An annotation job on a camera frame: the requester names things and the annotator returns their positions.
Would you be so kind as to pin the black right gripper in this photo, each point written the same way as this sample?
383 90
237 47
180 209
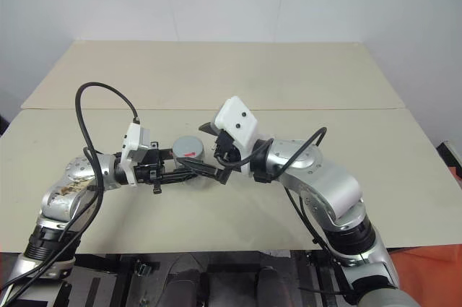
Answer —
226 148

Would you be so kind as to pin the small black clip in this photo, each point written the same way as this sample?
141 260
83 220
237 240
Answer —
143 270

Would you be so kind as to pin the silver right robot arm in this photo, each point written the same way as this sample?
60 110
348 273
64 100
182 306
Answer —
332 191

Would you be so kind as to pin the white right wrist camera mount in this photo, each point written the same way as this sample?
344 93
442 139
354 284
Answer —
236 115

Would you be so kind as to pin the grey jar lid red mark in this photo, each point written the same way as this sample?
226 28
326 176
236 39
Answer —
187 146

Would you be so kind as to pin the dark object with white edge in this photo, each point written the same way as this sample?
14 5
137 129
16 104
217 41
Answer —
451 151

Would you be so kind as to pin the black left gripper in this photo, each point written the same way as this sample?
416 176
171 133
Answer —
149 169

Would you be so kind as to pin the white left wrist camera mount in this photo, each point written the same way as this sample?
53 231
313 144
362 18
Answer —
131 141

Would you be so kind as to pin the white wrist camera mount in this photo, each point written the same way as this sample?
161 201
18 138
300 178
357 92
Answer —
236 115
131 141

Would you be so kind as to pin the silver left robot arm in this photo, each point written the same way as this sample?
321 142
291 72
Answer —
68 191

